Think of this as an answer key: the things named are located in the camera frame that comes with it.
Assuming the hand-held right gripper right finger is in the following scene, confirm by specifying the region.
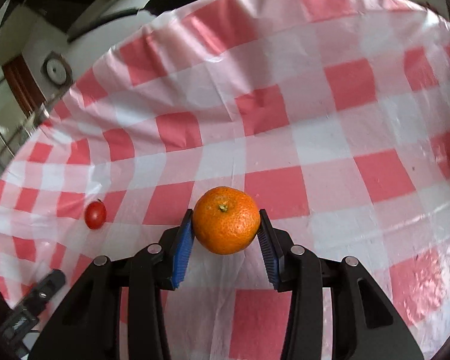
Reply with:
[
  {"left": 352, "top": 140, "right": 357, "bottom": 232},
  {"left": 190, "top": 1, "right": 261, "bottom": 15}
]
[{"left": 257, "top": 209, "right": 424, "bottom": 360}]

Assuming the red tomato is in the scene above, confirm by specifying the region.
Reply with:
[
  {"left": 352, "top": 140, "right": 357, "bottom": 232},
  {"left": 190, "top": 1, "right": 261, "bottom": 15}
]
[{"left": 84, "top": 199, "right": 107, "bottom": 230}]

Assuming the red white checked tablecloth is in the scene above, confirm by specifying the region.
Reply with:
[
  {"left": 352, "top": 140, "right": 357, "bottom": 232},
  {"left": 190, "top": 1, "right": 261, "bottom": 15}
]
[{"left": 0, "top": 0, "right": 450, "bottom": 360}]

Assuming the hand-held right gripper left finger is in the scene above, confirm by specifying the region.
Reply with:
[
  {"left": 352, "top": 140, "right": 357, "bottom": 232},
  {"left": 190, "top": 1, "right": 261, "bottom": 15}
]
[{"left": 29, "top": 209, "right": 194, "bottom": 360}]

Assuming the brown wooden door frame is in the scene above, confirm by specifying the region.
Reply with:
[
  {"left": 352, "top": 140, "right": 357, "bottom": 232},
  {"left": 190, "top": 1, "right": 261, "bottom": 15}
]
[{"left": 2, "top": 55, "right": 47, "bottom": 119}]

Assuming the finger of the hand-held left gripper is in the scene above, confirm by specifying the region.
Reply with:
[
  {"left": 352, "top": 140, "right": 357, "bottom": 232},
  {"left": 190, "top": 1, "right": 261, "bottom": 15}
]
[{"left": 22, "top": 269, "right": 66, "bottom": 316}]

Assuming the orange mandarin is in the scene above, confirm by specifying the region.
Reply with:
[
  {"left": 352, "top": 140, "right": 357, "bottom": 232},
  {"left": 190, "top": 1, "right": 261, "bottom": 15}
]
[{"left": 192, "top": 186, "right": 261, "bottom": 255}]

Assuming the round grey wall gauge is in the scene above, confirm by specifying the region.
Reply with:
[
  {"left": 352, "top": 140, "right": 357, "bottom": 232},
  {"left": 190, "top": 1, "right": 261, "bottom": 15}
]
[{"left": 41, "top": 53, "right": 73, "bottom": 86}]

